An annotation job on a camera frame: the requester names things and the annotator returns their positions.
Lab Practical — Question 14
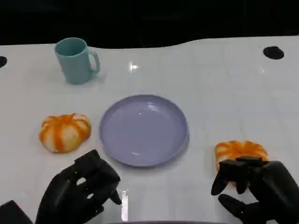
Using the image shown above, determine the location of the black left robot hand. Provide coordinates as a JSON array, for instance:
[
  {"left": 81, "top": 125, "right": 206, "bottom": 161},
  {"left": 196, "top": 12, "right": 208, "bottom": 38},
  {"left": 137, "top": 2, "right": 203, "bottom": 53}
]
[{"left": 35, "top": 149, "right": 122, "bottom": 224}]

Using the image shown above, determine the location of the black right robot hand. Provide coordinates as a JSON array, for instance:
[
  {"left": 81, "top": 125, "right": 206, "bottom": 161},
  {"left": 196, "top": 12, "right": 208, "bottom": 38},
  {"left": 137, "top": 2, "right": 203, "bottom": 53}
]
[{"left": 211, "top": 155, "right": 299, "bottom": 224}]

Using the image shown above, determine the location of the lilac plate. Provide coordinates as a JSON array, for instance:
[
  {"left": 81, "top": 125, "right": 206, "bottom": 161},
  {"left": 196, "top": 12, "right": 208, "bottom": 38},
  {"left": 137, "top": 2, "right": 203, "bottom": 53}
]
[{"left": 99, "top": 94, "right": 189, "bottom": 168}]

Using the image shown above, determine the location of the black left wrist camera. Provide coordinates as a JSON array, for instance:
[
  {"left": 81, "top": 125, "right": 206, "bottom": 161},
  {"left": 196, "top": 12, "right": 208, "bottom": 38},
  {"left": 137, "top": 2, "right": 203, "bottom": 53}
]
[{"left": 0, "top": 200, "right": 33, "bottom": 224}]

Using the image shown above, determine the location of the black cloth backdrop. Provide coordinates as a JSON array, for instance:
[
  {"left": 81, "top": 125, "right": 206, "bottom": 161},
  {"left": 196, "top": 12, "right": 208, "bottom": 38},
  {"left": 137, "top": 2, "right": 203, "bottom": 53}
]
[{"left": 0, "top": 0, "right": 299, "bottom": 49}]

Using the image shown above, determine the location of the orange white toy bread roll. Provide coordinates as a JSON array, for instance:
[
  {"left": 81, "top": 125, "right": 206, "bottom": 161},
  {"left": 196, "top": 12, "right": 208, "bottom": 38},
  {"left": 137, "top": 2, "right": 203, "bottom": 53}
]
[
  {"left": 38, "top": 113, "right": 91, "bottom": 154},
  {"left": 214, "top": 140, "right": 269, "bottom": 187}
]

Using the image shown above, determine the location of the pale green mug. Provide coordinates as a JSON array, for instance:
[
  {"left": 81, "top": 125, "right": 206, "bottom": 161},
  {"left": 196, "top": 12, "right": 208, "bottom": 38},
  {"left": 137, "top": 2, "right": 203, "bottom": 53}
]
[{"left": 54, "top": 37, "right": 101, "bottom": 85}]

